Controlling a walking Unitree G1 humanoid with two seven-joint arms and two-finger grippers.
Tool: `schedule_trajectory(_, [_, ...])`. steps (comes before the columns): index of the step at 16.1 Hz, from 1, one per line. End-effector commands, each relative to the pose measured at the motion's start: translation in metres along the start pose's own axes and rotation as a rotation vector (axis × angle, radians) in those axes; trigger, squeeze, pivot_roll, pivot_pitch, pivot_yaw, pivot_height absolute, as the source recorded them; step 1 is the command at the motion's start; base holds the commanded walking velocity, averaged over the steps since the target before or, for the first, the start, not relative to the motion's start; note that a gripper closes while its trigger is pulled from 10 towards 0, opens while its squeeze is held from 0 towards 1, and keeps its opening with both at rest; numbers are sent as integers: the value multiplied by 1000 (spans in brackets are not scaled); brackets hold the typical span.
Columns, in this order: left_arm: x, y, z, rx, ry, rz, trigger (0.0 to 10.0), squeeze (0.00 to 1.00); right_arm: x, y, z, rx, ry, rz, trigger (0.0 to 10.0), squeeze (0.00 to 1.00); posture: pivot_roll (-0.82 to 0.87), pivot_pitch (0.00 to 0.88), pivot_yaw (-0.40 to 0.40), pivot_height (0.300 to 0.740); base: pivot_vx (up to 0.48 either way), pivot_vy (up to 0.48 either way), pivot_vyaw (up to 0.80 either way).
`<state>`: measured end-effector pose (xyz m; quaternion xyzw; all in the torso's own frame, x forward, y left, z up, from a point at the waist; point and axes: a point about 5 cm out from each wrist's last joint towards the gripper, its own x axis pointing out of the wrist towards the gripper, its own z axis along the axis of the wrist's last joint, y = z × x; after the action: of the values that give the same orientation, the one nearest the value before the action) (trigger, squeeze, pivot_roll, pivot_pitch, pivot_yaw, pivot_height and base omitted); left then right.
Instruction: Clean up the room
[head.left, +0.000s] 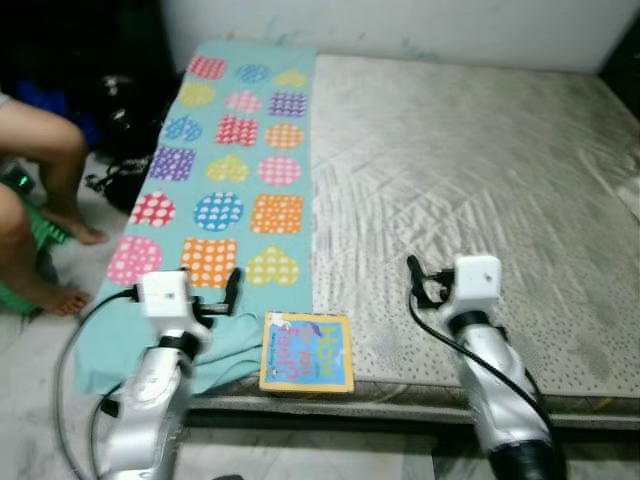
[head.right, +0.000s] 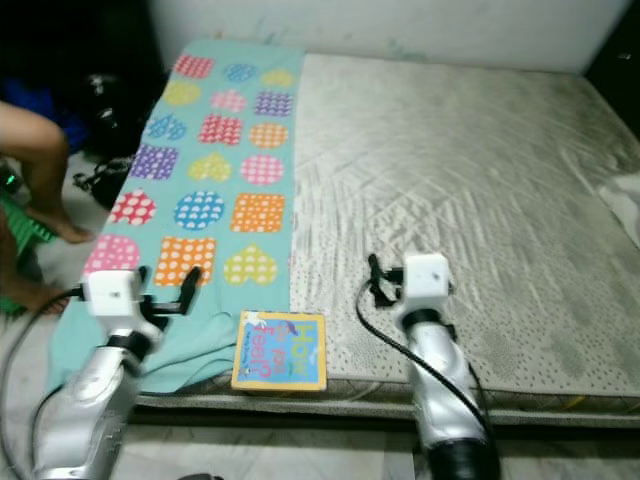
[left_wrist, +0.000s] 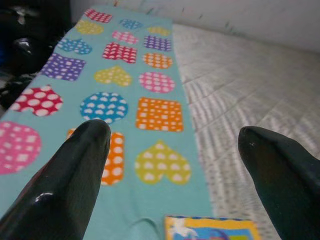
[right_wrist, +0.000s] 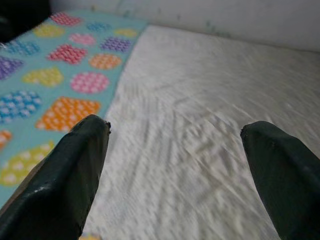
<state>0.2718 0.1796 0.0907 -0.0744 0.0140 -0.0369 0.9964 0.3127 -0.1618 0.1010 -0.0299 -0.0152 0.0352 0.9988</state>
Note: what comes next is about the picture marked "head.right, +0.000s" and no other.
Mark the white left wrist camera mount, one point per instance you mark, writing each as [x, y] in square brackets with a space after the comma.
[112, 293]

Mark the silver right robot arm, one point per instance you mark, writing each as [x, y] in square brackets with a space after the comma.
[445, 390]

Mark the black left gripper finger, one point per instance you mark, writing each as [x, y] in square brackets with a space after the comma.
[190, 290]

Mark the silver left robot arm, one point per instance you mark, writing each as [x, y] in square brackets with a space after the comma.
[95, 400]

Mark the glossy black helmet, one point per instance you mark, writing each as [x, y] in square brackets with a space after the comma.
[117, 110]

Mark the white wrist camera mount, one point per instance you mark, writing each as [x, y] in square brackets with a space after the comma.
[112, 293]
[426, 285]

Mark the person bare leg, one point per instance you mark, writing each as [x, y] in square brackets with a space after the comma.
[35, 150]
[25, 285]

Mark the green plastic stool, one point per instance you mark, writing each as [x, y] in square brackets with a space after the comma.
[35, 235]

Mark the white tree-print pillow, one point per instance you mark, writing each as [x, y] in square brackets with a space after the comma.
[622, 210]

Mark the blue yellow-edged children's book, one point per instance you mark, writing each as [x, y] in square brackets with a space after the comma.
[278, 350]

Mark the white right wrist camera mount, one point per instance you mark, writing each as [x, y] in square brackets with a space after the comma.
[426, 285]

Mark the white quilted mattress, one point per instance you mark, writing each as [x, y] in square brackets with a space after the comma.
[440, 180]

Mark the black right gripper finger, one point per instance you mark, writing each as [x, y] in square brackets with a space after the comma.
[376, 278]

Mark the blue fabric bundle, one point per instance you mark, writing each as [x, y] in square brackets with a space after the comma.
[60, 105]

